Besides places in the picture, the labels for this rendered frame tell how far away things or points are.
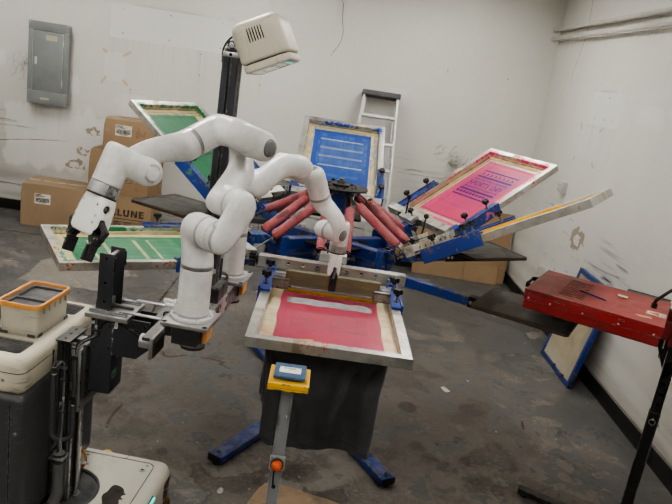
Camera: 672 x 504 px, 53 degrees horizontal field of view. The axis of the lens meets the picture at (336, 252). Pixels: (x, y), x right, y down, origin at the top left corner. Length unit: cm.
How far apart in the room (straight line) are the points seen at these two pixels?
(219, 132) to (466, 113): 529
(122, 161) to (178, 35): 534
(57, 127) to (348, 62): 301
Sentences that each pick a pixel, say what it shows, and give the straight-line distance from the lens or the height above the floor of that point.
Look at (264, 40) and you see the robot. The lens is 198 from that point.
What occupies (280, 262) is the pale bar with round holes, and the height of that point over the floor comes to 102.
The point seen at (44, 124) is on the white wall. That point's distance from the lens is 747.
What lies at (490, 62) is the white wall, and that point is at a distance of 701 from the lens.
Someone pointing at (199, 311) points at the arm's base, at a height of 117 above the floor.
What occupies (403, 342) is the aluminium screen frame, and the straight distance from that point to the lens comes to 247.
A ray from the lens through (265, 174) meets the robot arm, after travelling 239.
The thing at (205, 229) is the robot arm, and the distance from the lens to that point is 187.
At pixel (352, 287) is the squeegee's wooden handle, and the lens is 285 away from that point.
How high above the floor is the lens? 190
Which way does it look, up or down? 15 degrees down
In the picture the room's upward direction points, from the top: 9 degrees clockwise
